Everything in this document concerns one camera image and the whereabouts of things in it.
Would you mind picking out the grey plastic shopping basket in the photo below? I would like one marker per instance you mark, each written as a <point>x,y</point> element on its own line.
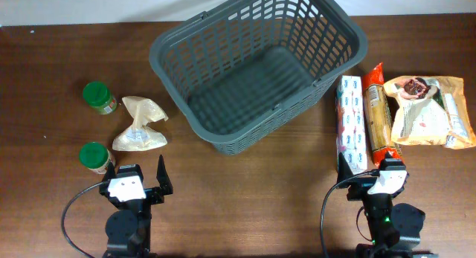
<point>245,68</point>

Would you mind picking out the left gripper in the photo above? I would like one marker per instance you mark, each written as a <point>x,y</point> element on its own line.
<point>165,183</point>

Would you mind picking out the orange spaghetti pasta packet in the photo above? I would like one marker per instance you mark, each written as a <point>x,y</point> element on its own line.
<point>377,116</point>

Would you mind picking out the green lid jar beige label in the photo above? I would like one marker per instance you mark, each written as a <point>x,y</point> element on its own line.
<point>96,157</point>

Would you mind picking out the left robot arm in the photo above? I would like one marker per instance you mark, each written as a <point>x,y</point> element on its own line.
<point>129,228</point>

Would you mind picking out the white blue tissue pack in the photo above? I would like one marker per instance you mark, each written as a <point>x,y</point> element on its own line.
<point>351,138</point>

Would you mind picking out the beige printed snack bag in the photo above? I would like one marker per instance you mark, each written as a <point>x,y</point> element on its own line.
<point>431,111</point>

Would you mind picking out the clear bag of beige powder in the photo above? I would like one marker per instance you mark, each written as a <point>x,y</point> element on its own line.
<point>138,137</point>

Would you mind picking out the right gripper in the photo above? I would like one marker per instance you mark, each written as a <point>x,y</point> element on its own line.
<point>361,187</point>

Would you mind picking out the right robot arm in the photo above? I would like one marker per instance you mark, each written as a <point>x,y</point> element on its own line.
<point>394,228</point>

